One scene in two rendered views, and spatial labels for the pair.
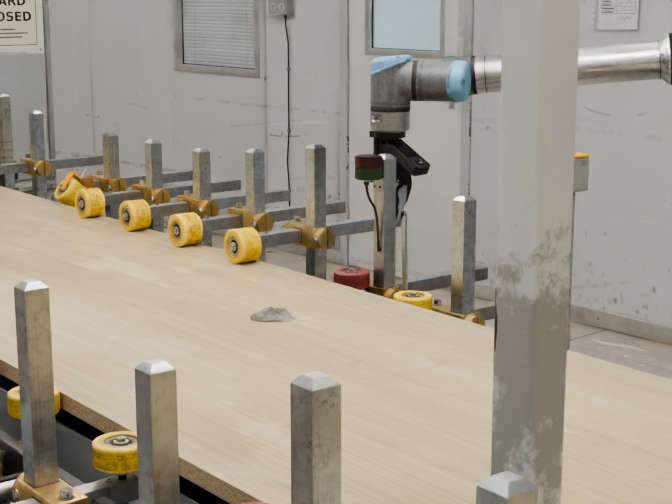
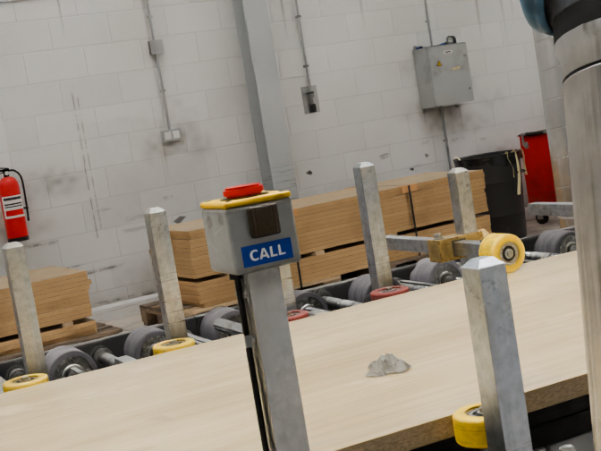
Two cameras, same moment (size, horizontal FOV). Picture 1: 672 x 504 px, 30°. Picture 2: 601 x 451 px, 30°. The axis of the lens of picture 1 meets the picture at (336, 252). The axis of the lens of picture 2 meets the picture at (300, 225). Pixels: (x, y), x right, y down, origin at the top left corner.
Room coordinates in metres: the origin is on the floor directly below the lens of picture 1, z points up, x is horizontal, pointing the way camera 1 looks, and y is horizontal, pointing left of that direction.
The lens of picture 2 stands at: (2.65, -1.47, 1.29)
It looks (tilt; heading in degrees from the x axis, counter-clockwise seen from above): 6 degrees down; 104
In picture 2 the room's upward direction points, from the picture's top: 9 degrees counter-clockwise
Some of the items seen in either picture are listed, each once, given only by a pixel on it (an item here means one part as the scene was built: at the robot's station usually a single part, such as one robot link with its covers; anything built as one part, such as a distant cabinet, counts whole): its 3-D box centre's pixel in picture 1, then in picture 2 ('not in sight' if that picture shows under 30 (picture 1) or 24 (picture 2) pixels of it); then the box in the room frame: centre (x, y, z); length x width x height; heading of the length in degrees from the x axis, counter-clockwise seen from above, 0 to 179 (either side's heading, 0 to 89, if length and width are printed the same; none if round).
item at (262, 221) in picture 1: (250, 220); not in sight; (3.14, 0.22, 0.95); 0.14 x 0.06 x 0.05; 38
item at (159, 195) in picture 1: (150, 195); not in sight; (3.53, 0.53, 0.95); 0.14 x 0.06 x 0.05; 38
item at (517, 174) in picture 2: not in sight; (493, 196); (1.94, 7.78, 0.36); 0.58 x 0.56 x 0.72; 131
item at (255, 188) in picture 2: not in sight; (243, 193); (2.33, -0.42, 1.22); 0.04 x 0.04 x 0.02
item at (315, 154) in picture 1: (316, 244); not in sight; (2.92, 0.05, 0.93); 0.04 x 0.04 x 0.48; 38
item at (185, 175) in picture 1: (143, 180); not in sight; (3.82, 0.59, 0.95); 0.37 x 0.03 x 0.03; 128
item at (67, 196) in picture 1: (70, 192); not in sight; (3.67, 0.79, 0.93); 0.09 x 0.08 x 0.09; 128
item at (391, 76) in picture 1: (391, 83); not in sight; (2.84, -0.13, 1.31); 0.10 x 0.09 x 0.12; 79
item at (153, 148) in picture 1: (155, 223); not in sight; (3.51, 0.51, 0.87); 0.04 x 0.04 x 0.48; 38
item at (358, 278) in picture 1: (351, 294); not in sight; (2.72, -0.03, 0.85); 0.08 x 0.08 x 0.11
